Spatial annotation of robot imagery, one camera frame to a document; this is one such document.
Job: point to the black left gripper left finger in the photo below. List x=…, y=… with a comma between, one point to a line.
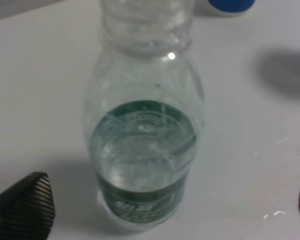
x=27, y=210

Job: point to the white cup with blue sleeve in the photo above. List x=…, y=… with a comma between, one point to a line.
x=231, y=8

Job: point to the clear bottle with green label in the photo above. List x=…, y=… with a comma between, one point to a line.
x=144, y=109

